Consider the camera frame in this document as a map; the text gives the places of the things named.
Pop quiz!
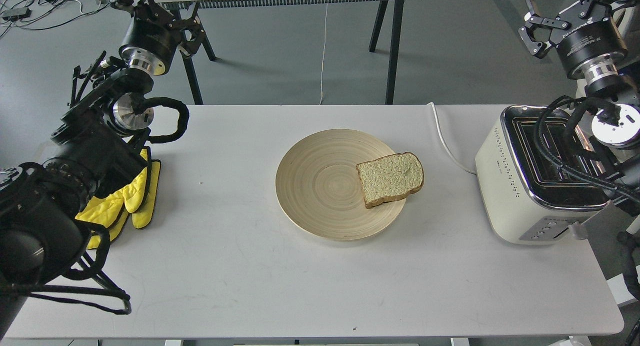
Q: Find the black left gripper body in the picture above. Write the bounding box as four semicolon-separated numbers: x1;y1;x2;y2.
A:
119;4;183;76

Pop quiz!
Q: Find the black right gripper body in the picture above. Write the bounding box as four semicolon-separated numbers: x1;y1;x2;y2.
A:
556;16;628;80

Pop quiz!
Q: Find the slice of bread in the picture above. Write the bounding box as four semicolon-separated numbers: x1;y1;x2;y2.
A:
355;152;425;209

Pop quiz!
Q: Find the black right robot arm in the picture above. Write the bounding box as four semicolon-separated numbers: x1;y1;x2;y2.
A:
519;0;639;299

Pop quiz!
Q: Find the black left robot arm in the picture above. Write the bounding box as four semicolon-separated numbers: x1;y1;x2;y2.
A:
1;0;206;336

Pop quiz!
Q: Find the cream white toaster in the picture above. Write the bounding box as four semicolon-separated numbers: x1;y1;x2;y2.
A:
475;105;610;245

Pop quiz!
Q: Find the yellow oven mitt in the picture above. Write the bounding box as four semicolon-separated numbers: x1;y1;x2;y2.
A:
75;147;162;242

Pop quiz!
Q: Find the round wooden plate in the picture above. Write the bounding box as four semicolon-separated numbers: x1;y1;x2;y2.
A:
275;129;405;241

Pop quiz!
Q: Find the cables and power strip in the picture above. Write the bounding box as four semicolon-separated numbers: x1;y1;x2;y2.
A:
0;0;121;39

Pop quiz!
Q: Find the white hanging cable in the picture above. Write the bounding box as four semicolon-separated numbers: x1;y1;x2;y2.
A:
319;3;329;105

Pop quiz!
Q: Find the white toaster power cable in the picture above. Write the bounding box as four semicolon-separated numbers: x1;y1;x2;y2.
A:
426;102;478;175

